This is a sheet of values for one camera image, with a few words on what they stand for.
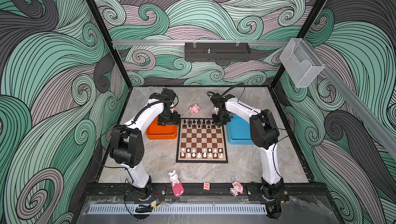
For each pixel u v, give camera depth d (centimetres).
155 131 95
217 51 96
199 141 89
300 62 80
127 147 46
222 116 83
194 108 103
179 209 70
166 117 77
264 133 55
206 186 74
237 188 72
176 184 75
